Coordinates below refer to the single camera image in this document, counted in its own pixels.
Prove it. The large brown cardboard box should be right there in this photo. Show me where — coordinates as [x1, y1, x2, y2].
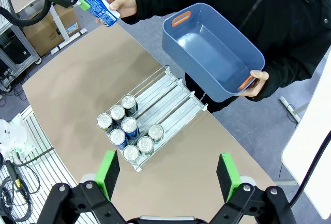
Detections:
[22, 3, 81, 58]

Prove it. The person's right hand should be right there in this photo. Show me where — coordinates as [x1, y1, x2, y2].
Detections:
[103, 0, 138, 19]

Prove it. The large white table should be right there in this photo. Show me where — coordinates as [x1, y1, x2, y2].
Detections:
[279, 61, 331, 221]

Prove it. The white wire can dispenser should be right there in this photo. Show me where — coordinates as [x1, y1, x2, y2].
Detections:
[102, 65, 209, 172]

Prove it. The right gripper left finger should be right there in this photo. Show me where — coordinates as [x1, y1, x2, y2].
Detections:
[36, 150, 127, 224]

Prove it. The blue Pocari Sweat can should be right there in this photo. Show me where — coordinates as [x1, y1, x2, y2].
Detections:
[77, 0, 121, 27]
[121, 116, 140, 141]
[108, 128, 128, 150]

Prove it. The person's left forearm black sleeve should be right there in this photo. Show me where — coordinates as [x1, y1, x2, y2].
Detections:
[255, 53, 324, 102]

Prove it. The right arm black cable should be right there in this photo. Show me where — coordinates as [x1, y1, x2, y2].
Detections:
[288, 130, 331, 206]

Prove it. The person's right forearm black sleeve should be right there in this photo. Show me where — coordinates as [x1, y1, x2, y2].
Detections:
[121, 0, 197, 24]

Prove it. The aluminium frame cart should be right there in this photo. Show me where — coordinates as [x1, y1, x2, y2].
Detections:
[0, 0, 42, 90]

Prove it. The green white beverage can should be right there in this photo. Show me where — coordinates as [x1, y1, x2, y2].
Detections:
[122, 145, 141, 164]
[147, 123, 165, 143]
[137, 136, 155, 156]

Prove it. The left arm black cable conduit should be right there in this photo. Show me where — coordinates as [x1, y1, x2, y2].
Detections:
[0, 0, 54, 27]

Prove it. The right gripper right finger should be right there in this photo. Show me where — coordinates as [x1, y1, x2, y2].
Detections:
[206, 153, 297, 224]

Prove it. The blue bin with orange handles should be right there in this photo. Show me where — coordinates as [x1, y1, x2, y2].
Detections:
[161, 3, 266, 103]

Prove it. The black cable bundle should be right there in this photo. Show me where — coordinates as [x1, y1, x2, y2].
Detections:
[0, 161, 41, 222]

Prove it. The person's left hand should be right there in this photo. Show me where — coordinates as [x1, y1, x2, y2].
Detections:
[239, 70, 269, 98]

